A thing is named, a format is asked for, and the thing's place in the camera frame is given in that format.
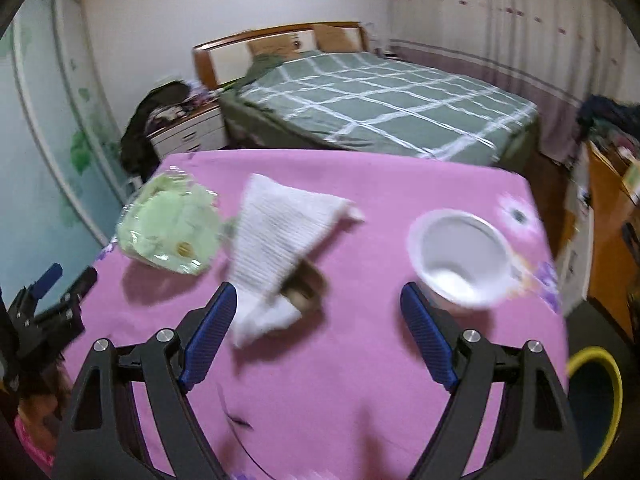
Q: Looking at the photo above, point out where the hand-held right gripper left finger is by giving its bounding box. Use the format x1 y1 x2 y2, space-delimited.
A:
52 281 238 480

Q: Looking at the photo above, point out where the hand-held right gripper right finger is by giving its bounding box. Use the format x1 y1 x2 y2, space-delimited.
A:
400 281 586 480

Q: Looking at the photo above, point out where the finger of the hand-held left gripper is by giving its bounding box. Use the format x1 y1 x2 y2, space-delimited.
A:
37 266 99 322
10 263 64 313

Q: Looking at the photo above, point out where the white foam net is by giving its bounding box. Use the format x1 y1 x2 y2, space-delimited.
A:
227 173 366 350

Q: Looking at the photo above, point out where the yellow rimmed trash bin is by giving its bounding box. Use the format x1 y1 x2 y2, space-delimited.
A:
566 346 625 477

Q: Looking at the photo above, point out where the pink floral tablecloth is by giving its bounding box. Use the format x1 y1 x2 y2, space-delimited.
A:
60 149 571 480

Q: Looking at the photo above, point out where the green packet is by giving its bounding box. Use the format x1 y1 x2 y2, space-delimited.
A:
116 170 221 276

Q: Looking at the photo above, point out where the sliding door wardrobe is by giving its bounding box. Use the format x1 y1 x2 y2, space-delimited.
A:
0 0 137 306

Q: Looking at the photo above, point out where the dark clothes pile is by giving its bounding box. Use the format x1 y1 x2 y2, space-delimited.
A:
120 81 195 177

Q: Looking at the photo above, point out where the white nightstand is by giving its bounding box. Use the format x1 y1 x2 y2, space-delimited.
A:
149 104 227 161

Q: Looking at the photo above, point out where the wooden cabinet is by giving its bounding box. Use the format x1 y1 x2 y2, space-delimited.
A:
564 140 640 317

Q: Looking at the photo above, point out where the bed with green checked cover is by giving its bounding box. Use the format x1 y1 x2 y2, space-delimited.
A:
220 50 541 171

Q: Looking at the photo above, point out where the wooden headboard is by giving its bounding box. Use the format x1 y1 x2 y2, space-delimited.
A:
192 21 372 95

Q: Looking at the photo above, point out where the mixed clothes heap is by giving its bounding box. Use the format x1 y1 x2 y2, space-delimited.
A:
576 94 640 152

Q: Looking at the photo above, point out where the brown pillow with face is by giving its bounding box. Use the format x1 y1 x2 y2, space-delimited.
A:
248 38 297 59

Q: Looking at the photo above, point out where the pink white curtain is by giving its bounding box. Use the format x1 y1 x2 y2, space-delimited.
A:
387 0 628 163

